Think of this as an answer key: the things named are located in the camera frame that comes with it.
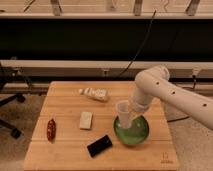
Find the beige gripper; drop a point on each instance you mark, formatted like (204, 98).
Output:
(135, 113)

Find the white ceramic cup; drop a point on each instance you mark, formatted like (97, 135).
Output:
(124, 113)

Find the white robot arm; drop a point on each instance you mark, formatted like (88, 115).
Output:
(154, 82)

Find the white plastic bottle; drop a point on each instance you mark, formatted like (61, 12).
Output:
(95, 94)

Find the black rectangular phone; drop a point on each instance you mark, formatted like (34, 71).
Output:
(99, 145)

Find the white rectangular block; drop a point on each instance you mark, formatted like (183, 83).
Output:
(86, 120)

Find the red patterned oval object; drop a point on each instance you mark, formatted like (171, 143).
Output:
(51, 130)

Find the black office chair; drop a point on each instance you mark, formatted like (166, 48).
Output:
(15, 132)

